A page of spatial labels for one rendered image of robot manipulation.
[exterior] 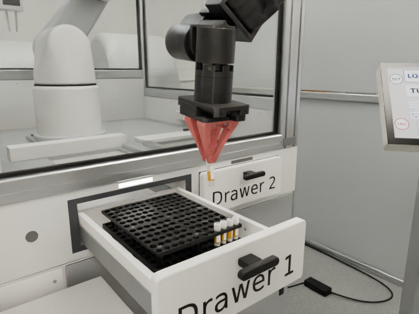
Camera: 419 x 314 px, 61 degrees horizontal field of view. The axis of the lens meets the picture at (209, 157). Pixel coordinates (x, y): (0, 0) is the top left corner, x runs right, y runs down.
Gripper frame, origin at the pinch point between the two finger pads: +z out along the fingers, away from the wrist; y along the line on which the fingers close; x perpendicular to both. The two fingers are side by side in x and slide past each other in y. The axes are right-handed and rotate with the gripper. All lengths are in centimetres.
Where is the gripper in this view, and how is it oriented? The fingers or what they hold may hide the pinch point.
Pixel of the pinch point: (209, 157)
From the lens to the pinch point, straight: 56.8
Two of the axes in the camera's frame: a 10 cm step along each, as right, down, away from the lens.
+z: -0.5, 9.4, 3.3
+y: 5.9, 2.9, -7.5
